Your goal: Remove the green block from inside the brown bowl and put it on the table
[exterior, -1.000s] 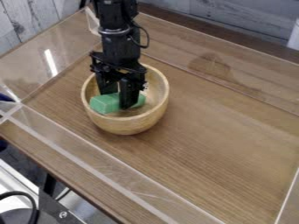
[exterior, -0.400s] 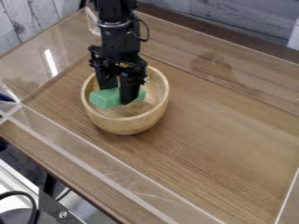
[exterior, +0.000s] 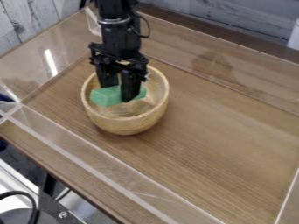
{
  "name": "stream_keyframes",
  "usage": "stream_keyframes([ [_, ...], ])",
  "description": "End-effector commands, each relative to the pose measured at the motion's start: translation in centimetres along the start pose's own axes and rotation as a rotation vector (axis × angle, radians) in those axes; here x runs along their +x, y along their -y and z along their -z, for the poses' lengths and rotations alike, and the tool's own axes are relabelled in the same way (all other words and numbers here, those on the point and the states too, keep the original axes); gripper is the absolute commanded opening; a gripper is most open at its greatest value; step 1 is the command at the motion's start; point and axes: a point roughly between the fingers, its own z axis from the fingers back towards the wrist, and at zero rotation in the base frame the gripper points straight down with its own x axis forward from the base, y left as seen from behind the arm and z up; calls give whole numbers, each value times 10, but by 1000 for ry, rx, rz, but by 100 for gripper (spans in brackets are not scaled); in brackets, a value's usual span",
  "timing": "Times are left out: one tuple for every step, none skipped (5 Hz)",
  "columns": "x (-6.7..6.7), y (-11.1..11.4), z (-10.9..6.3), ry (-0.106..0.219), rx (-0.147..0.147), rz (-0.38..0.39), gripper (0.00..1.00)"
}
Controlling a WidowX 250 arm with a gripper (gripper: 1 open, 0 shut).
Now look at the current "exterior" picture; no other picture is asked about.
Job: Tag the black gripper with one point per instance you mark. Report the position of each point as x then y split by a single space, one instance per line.
116 55

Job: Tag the green rectangular block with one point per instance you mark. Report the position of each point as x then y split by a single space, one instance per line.
105 96

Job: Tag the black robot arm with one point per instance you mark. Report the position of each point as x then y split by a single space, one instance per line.
113 9

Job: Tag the brown wooden bowl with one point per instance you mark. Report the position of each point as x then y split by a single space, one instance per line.
133 117

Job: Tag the black metal table leg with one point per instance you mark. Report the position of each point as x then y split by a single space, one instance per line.
49 184

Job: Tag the clear acrylic corner bracket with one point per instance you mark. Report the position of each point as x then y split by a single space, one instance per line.
92 22

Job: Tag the clear acrylic tray wall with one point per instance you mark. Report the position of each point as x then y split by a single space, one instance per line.
214 164

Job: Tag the grey metal bracket with screw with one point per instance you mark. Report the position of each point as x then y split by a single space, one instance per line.
53 213

